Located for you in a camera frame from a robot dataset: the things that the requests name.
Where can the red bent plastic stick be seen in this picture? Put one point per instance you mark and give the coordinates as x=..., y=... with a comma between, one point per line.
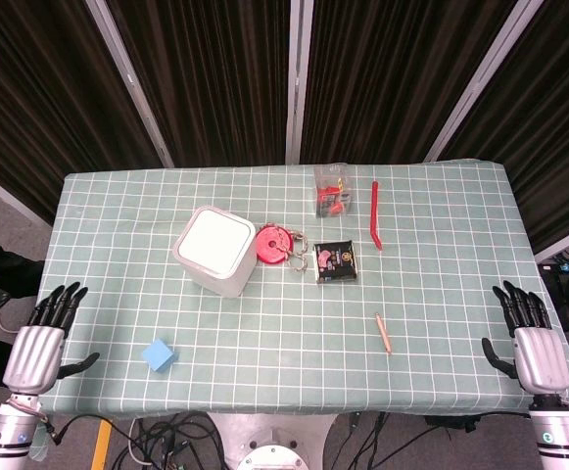
x=375, y=210

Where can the clear plastic box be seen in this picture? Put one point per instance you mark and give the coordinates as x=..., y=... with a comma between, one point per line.
x=332, y=171

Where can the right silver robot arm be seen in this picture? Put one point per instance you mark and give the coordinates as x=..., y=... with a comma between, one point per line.
x=558, y=436

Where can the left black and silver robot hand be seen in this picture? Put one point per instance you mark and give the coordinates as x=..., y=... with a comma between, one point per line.
x=34, y=355

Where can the black luncheon meat tin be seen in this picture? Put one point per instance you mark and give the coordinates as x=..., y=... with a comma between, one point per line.
x=337, y=262

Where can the red toy pieces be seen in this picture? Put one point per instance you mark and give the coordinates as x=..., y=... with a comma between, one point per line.
x=332, y=201

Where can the white square box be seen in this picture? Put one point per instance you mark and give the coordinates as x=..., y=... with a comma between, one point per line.
x=225, y=279

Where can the red plastic disc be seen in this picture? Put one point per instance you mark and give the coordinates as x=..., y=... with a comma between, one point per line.
x=270, y=250

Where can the green white checked tablecloth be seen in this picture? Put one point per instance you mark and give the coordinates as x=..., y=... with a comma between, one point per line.
x=284, y=333

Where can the tan wooden pencil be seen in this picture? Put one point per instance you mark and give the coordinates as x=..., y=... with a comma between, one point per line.
x=383, y=334

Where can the blue foam cube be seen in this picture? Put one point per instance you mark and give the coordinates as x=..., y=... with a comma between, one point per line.
x=157, y=355

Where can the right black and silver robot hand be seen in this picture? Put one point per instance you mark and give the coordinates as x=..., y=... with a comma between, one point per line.
x=541, y=357

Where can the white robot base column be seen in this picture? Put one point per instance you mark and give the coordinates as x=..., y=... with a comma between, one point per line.
x=274, y=440

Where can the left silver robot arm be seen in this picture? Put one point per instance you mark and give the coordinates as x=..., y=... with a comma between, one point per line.
x=7, y=436

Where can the person in dark clothing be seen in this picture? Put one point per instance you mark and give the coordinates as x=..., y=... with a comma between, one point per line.
x=5, y=274

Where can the aluminium screen post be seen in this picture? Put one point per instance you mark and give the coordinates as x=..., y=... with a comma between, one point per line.
x=132, y=83
x=565, y=249
x=298, y=83
x=480, y=88

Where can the dark ribbed screen panel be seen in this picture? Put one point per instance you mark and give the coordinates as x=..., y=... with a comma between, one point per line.
x=392, y=78
x=215, y=78
x=34, y=98
x=558, y=122

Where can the white plastic lid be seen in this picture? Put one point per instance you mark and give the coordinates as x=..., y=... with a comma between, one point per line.
x=213, y=240

